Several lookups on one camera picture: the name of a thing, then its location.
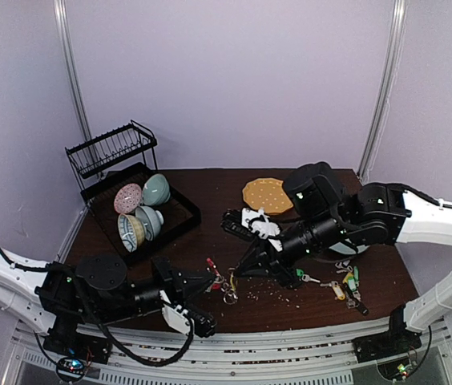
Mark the green ceramic bowl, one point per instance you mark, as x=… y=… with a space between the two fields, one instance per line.
x=156 y=190

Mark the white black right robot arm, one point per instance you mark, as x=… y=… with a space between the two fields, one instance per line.
x=377 y=214

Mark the left aluminium frame post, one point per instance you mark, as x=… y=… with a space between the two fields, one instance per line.
x=60 y=13

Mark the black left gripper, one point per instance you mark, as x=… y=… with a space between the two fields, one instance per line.
x=175 y=281

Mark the pink patterned bowl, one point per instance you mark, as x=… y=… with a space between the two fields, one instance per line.
x=128 y=198

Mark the yellow key tag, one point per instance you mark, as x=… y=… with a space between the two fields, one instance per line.
x=337 y=289
x=232 y=280

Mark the right aluminium frame post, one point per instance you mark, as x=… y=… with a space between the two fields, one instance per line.
x=389 y=74

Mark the light blue bowl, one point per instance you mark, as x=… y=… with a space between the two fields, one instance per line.
x=151 y=219

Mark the black wire dish rack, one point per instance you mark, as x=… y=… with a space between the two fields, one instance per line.
x=124 y=155

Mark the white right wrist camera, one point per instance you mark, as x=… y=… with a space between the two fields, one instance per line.
x=250 y=225

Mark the aluminium frame post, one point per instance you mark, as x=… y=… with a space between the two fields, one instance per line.
x=60 y=13
x=389 y=74

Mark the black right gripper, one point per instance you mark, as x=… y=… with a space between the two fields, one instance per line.
x=274 y=259

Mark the blue patterned bowl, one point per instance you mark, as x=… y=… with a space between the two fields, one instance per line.
x=131 y=232

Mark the red handled key ring holder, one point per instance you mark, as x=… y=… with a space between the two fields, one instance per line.
x=222 y=284

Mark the yellow dotted plate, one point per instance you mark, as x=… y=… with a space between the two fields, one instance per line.
x=267 y=194

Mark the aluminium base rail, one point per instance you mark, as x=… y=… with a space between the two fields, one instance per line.
x=309 y=356

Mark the light blue flower plate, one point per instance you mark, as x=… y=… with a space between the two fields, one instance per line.
x=348 y=251

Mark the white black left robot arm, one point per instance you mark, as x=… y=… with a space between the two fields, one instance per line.
x=73 y=306

